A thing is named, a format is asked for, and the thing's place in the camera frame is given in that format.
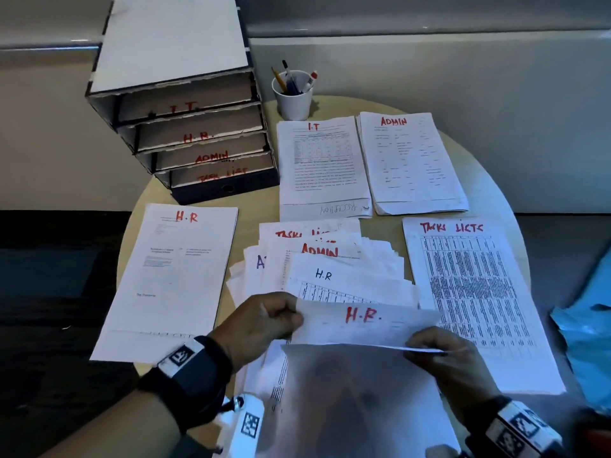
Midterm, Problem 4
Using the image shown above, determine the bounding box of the unsorted pile of papers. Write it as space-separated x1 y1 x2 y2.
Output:
225 218 461 458

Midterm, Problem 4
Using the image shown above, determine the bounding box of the round wooden table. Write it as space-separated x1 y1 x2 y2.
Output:
116 95 531 458

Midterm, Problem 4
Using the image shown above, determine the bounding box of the person's left forearm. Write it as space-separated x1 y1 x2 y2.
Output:
40 391 185 458

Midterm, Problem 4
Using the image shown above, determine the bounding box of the cardboard document tray organizer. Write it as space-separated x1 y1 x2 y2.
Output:
85 0 261 127

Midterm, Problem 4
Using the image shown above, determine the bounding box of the Admin paper stack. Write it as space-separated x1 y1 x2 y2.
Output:
356 111 470 216

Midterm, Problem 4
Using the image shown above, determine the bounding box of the I.T. paper stack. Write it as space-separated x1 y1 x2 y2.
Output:
276 115 373 223

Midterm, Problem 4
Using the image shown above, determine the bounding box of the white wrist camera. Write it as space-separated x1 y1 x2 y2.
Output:
214 393 266 458
425 443 471 458

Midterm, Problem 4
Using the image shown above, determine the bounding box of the H.R. paper stack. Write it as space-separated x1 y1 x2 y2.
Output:
89 203 239 366

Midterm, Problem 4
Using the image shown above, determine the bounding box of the thin white letter sheet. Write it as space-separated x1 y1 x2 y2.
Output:
267 300 461 458

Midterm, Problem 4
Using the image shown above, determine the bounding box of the black pen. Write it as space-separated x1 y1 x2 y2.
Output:
281 59 299 94

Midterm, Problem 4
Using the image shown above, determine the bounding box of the person's right hand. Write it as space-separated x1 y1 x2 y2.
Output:
403 326 502 425

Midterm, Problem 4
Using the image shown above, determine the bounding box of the person's left hand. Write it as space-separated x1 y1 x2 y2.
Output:
209 291 305 373

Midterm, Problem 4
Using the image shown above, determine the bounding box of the white pen cup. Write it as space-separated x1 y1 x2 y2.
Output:
270 70 314 121

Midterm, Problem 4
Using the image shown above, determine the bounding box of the blue plastic bag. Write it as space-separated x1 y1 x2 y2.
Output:
549 247 611 415

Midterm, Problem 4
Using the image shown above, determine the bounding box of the Task Lists paper stack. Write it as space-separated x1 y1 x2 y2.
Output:
402 216 566 396

